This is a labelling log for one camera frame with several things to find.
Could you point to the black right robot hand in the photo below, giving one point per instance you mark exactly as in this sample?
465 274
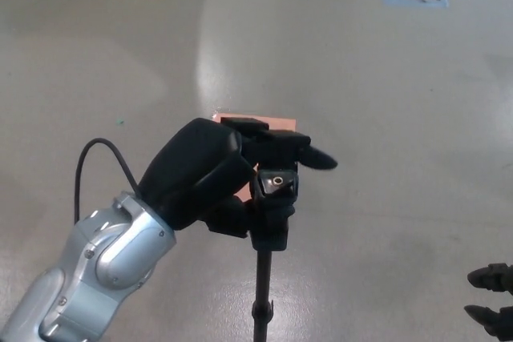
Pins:
497 278

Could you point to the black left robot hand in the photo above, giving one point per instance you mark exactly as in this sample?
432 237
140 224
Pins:
192 170

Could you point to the black phone stand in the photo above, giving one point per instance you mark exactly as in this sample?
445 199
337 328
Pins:
263 274

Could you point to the pink floor marking patch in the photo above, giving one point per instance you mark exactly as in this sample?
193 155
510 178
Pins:
280 123

